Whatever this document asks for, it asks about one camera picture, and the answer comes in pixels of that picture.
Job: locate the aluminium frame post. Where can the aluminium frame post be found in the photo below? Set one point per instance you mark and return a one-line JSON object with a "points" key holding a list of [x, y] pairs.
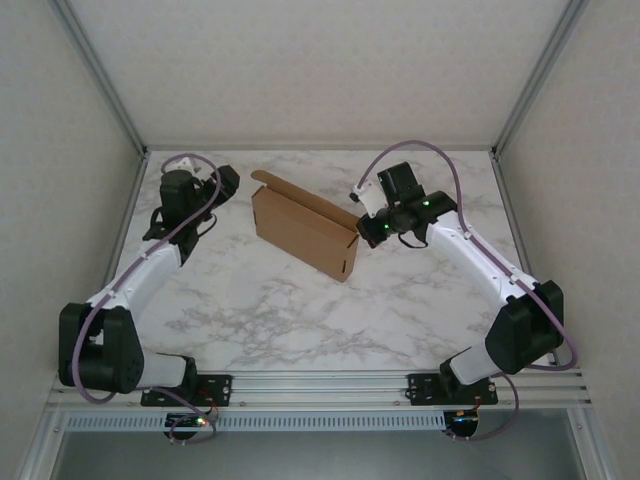
{"points": [[100, 75], [538, 75], [42, 440], [597, 445]]}

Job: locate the grey metal panel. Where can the grey metal panel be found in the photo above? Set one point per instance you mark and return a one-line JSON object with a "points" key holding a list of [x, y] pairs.
{"points": [[320, 457]]}

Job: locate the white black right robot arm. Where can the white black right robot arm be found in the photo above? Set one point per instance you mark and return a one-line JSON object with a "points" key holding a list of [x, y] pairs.
{"points": [[475, 260]]}

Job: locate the small controller circuit board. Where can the small controller circuit board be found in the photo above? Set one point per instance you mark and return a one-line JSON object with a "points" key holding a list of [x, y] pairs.
{"points": [[187, 422], [462, 422]]}

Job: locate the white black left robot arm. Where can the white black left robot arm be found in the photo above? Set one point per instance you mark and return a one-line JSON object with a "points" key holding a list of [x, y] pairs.
{"points": [[145, 280]]}

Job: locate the aluminium table edge rail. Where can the aluminium table edge rail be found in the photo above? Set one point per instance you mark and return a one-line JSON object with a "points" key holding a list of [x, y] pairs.
{"points": [[225, 148], [128, 210], [510, 210]]}

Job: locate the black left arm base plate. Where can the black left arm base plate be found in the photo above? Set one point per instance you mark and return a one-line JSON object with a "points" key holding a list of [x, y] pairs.
{"points": [[220, 390]]}

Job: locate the aluminium mounting rail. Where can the aluminium mounting rail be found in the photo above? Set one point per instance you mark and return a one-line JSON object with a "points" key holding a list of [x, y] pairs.
{"points": [[320, 390]]}

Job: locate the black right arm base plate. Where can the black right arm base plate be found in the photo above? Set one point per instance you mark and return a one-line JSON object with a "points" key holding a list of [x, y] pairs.
{"points": [[422, 390]]}

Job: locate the brown cardboard paper box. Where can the brown cardboard paper box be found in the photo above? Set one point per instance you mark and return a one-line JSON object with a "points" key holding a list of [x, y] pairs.
{"points": [[295, 225]]}

